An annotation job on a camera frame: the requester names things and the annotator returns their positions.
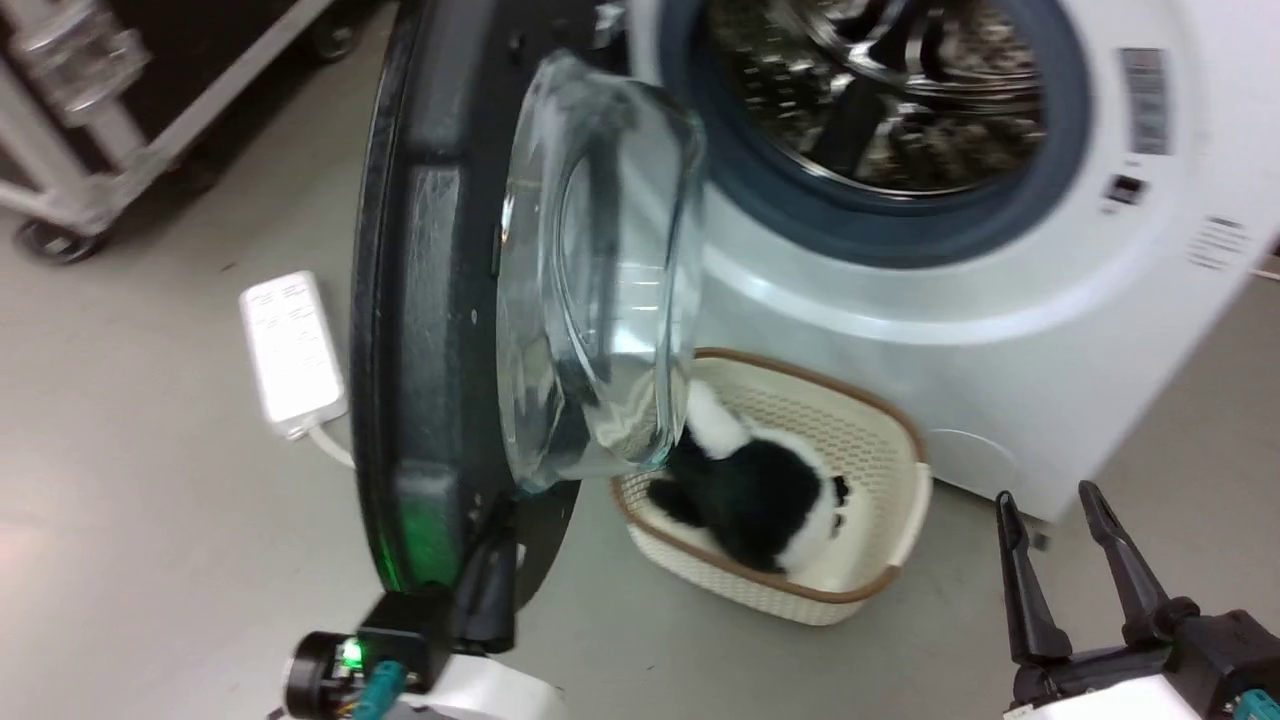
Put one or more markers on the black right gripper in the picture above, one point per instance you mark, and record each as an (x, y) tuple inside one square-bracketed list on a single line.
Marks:
[(1225, 665)]

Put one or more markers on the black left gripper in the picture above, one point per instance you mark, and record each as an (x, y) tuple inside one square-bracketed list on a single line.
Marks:
[(400, 630)]

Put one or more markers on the black washing machine door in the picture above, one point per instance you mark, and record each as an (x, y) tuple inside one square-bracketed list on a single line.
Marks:
[(440, 300)]

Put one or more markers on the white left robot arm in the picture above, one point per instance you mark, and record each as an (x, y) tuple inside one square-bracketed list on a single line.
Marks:
[(480, 695)]

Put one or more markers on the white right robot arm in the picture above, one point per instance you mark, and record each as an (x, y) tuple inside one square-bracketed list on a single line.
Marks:
[(1100, 700)]

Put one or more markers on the white front-load washing machine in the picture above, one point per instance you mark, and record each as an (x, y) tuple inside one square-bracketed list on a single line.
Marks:
[(1000, 380)]

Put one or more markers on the grey rubber door gasket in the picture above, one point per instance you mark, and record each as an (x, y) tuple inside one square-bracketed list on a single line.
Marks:
[(880, 225)]

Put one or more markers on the steel washing machine drum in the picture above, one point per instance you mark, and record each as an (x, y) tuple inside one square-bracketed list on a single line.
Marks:
[(900, 90)]

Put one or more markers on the cream laundry basket brown rim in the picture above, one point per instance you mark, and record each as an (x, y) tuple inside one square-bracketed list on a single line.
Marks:
[(860, 420)]

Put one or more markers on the black and white panda plush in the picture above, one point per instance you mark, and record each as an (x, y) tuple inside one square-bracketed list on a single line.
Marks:
[(760, 490)]

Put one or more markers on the white power strip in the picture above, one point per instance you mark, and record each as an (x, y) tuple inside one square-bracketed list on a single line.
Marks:
[(292, 345)]

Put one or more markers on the grey label sticker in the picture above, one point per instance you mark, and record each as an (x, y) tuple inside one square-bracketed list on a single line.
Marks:
[(1146, 100)]

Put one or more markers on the black caster wheel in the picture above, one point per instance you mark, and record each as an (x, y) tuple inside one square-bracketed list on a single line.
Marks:
[(55, 242), (333, 35), (195, 172)]

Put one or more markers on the metal wheeled cart frame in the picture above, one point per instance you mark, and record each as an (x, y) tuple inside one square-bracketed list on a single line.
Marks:
[(110, 90)]

